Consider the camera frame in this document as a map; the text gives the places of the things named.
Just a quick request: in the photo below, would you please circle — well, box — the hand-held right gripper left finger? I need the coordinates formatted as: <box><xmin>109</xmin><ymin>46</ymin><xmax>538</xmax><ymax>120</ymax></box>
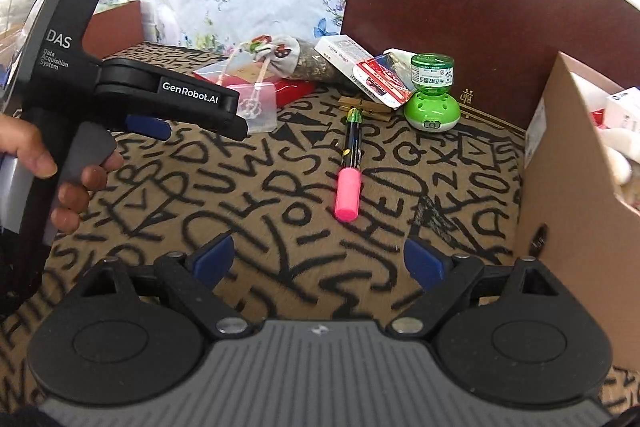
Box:
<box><xmin>80</xmin><ymin>235</ymin><xmax>261</xmax><ymax>341</ymax></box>

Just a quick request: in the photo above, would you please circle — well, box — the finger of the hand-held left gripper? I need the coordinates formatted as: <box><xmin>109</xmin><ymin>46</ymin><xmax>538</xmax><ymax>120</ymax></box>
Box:
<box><xmin>94</xmin><ymin>58</ymin><xmax>249</xmax><ymax>144</ymax></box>

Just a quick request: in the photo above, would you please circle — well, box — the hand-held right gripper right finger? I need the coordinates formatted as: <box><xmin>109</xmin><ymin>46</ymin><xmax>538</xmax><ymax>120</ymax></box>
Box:
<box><xmin>383</xmin><ymin>237</ymin><xmax>565</xmax><ymax>341</ymax></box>

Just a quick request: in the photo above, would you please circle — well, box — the pink-capped highlighter pen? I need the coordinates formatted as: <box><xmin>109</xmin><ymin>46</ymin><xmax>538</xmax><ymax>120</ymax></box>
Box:
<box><xmin>333</xmin><ymin>106</ymin><xmax>375</xmax><ymax>224</ymax></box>

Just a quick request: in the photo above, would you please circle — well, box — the cardboard box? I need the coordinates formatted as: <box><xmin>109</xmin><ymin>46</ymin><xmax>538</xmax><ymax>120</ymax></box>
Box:
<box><xmin>514</xmin><ymin>51</ymin><xmax>640</xmax><ymax>372</ymax></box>

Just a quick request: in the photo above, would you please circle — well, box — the person's left hand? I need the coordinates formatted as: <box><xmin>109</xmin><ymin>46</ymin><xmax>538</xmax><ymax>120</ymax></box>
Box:
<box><xmin>0</xmin><ymin>113</ymin><xmax>125</xmax><ymax>234</ymax></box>

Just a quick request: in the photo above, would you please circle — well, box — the clear plastic box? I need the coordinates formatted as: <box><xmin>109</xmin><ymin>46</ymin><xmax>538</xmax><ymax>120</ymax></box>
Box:
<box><xmin>192</xmin><ymin>56</ymin><xmax>279</xmax><ymax>136</ymax></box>

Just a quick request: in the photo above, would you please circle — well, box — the brown open box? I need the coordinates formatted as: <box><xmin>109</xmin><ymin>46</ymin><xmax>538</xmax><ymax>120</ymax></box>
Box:
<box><xmin>92</xmin><ymin>0</ymin><xmax>145</xmax><ymax>58</ymax></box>

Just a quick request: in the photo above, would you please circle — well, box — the letter-print blanket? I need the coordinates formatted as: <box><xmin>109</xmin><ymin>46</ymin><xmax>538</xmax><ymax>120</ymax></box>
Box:
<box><xmin>0</xmin><ymin>41</ymin><xmax>640</xmax><ymax>427</ymax></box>

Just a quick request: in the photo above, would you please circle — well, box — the red flat box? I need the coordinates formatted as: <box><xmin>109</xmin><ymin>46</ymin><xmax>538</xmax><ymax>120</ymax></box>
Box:
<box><xmin>270</xmin><ymin>78</ymin><xmax>318</xmax><ymax>108</ymax></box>

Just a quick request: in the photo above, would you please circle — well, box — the dark floral pouch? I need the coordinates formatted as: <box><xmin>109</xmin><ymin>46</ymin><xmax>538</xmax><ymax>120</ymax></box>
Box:
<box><xmin>295</xmin><ymin>48</ymin><xmax>353</xmax><ymax>86</ymax></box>

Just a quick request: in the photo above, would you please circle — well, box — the white and red box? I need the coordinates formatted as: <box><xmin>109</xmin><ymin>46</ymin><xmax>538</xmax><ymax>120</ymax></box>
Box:
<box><xmin>314</xmin><ymin>34</ymin><xmax>375</xmax><ymax>74</ymax></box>

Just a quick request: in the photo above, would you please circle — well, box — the green repellent bottle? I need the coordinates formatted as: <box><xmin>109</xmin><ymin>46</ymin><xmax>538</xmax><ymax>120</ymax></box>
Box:
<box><xmin>403</xmin><ymin>52</ymin><xmax>462</xmax><ymax>134</ymax></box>

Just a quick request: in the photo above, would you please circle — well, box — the wooden clothespin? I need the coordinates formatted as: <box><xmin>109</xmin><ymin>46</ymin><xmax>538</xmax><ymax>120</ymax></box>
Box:
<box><xmin>338</xmin><ymin>95</ymin><xmax>395</xmax><ymax>124</ymax></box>

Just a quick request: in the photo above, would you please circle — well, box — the red and white card packet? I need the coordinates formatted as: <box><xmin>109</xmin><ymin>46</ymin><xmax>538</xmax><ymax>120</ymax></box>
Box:
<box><xmin>352</xmin><ymin>53</ymin><xmax>417</xmax><ymax>108</ymax></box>

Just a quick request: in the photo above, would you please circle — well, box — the white plastic wrapper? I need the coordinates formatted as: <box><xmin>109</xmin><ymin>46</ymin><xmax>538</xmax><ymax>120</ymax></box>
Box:
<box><xmin>382</xmin><ymin>48</ymin><xmax>417</xmax><ymax>65</ymax></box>

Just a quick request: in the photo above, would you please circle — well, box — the printed drawstring pouch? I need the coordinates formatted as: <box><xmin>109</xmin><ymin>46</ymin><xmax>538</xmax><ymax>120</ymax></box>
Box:
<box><xmin>234</xmin><ymin>34</ymin><xmax>307</xmax><ymax>76</ymax></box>

